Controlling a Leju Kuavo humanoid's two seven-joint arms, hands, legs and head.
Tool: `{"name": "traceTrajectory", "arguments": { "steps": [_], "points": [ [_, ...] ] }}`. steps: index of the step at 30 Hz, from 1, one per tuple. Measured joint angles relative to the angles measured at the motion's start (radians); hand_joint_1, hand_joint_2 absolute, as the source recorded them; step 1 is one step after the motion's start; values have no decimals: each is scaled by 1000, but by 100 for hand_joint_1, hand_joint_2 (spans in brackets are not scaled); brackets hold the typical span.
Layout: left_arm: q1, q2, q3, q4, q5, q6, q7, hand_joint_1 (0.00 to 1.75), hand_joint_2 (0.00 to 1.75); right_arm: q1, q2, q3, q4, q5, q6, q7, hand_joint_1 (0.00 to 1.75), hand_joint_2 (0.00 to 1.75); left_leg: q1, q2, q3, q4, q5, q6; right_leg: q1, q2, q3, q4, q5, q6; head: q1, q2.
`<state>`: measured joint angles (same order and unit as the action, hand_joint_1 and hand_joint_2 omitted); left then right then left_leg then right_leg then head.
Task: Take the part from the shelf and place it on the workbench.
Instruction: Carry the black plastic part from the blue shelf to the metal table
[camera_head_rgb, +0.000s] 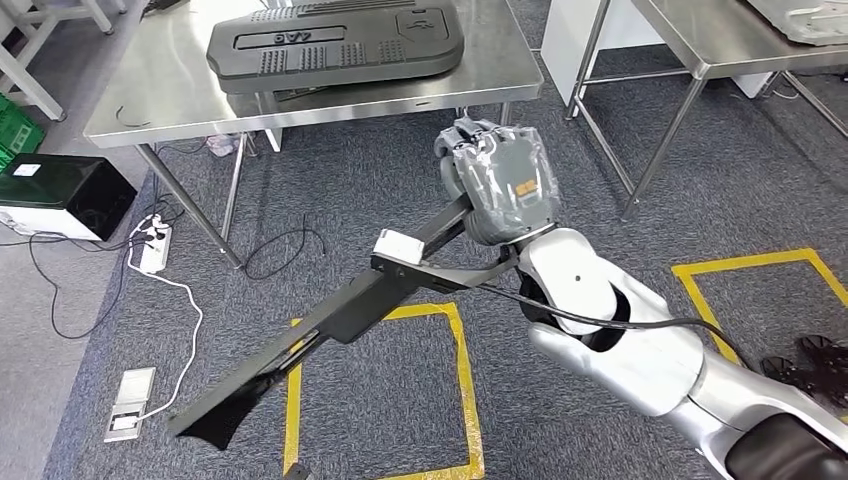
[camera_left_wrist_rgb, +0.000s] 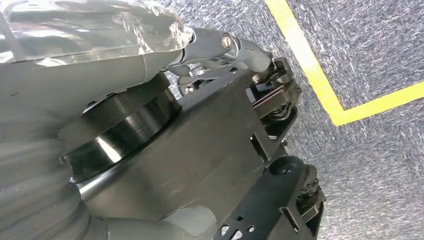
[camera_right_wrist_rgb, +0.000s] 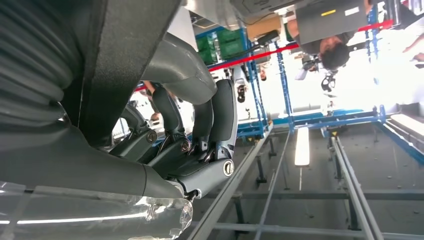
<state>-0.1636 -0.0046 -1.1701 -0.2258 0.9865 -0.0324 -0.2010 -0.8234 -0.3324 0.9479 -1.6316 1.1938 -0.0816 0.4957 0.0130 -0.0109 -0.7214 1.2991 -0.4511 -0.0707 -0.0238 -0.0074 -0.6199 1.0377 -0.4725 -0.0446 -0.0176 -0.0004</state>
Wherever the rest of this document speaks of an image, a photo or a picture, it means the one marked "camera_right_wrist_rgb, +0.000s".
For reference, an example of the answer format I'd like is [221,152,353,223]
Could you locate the brown cardboard box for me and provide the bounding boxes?
[245,14,283,42]

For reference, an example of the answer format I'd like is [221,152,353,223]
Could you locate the clear plastic film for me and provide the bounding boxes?
[0,180,195,240]

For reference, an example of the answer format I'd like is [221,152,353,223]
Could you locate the grey ceiling rail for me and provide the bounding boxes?
[198,189,424,202]
[186,127,276,240]
[253,130,292,240]
[190,221,424,240]
[329,135,385,240]

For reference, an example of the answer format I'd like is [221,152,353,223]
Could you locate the red horizontal bar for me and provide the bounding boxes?
[134,19,395,93]

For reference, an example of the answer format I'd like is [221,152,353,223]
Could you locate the person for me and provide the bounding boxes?
[401,13,424,69]
[285,0,375,72]

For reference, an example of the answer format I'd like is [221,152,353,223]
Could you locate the green plastic crate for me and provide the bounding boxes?
[195,34,220,65]
[216,28,247,61]

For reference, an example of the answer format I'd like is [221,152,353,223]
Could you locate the white ceiling light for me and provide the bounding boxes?
[294,127,311,167]
[390,113,424,137]

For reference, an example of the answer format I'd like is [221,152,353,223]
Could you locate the tall blue metal rack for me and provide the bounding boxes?
[273,41,424,167]
[195,24,271,140]

